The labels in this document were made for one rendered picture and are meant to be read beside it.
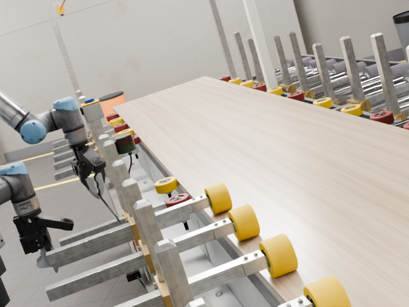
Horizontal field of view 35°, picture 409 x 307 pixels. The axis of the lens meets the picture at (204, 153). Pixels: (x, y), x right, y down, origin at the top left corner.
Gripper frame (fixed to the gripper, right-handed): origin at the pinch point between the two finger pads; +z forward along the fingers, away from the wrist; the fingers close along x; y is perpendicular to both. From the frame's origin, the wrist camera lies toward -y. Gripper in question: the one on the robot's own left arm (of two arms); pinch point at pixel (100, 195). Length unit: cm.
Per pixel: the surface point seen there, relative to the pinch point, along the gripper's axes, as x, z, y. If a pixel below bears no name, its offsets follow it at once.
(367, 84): -162, 12, 26
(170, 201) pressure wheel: -10.6, 3.1, -30.3
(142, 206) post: 26, -20, -93
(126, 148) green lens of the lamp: -4.1, -17.0, -25.9
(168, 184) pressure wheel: -21.1, 3.6, -10.8
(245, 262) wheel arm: 12, -2, -103
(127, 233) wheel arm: 14, 0, -49
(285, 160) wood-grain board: -49, 4, -43
